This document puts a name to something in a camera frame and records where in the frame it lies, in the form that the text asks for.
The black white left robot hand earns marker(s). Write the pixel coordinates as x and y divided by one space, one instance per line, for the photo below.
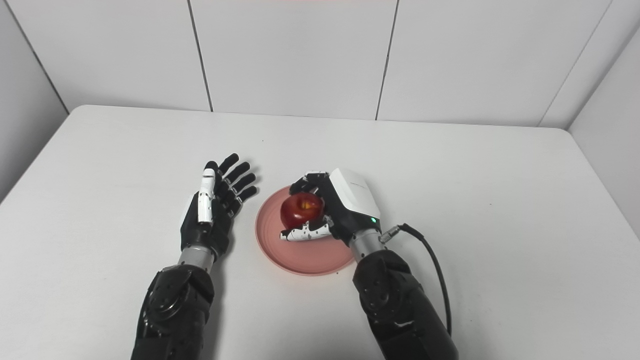
215 230

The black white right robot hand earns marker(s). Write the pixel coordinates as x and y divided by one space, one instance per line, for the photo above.
350 205

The red apple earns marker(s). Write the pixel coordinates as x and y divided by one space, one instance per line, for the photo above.
300 212

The pink round plate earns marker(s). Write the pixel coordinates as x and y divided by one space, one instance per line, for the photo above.
310 257

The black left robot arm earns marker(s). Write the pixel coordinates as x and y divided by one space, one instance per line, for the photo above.
172 310

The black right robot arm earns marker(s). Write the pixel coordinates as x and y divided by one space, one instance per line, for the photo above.
395 305

